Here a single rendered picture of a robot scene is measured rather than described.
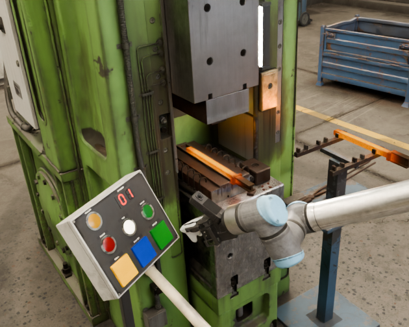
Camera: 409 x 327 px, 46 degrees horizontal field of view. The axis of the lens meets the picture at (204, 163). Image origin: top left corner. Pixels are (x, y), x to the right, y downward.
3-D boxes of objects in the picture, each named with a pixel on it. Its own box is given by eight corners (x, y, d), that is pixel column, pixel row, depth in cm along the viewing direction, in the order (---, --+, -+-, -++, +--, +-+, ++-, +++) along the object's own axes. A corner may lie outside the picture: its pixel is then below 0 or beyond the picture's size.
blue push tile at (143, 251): (157, 254, 158) (146, 235, 156) (143, 268, 152) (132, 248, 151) (153, 255, 159) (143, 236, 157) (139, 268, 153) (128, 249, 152)
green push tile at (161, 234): (174, 237, 165) (163, 219, 164) (161, 250, 159) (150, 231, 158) (170, 238, 166) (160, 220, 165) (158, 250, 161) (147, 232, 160)
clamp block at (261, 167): (271, 180, 209) (271, 167, 206) (256, 186, 205) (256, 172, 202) (253, 169, 218) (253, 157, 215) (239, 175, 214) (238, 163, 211)
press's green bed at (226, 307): (279, 335, 249) (281, 264, 227) (221, 372, 231) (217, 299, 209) (216, 278, 290) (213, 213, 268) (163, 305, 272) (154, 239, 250)
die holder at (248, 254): (282, 264, 227) (284, 183, 206) (217, 300, 208) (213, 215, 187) (213, 213, 268) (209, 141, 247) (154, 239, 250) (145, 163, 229)
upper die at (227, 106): (248, 111, 186) (248, 87, 182) (207, 124, 177) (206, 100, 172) (189, 85, 217) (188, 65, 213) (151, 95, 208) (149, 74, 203)
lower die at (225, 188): (249, 189, 203) (249, 171, 199) (211, 205, 193) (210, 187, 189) (195, 154, 234) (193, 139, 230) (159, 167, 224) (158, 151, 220)
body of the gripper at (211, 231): (204, 248, 148) (234, 241, 141) (191, 224, 147) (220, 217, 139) (216, 234, 154) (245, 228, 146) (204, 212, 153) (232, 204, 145)
